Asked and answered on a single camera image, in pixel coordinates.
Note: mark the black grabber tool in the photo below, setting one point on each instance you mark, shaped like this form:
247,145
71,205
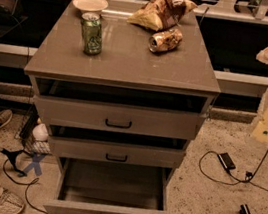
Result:
12,156

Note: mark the crushed can lying down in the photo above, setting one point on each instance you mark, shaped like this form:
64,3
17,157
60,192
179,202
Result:
165,41

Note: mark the drawer with black handle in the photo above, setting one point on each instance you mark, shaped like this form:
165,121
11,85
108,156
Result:
123,110
116,147

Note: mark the black power adapter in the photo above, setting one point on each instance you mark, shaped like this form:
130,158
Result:
226,161

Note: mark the grey drawer cabinet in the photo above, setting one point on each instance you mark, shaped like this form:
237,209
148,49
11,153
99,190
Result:
125,60

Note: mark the crumpled chip bag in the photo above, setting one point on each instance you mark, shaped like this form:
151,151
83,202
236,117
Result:
161,14

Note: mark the middle drawer with black handle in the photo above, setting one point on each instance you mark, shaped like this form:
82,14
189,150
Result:
116,147

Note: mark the blue tape cross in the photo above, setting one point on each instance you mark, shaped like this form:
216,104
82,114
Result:
35,164

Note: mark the white bowl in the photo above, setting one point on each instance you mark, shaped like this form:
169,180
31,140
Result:
90,5

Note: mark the green soda can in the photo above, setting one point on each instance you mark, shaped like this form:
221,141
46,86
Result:
91,33

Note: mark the top drawer with black handle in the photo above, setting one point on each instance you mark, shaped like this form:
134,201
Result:
123,110

